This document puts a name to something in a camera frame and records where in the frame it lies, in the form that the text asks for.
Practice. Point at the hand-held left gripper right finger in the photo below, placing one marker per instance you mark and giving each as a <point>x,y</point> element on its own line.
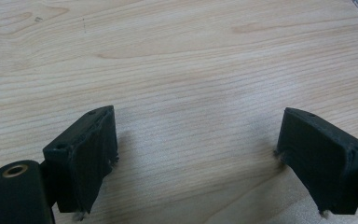
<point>320,161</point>

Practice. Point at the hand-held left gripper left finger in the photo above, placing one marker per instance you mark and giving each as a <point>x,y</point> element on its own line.
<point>84,161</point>

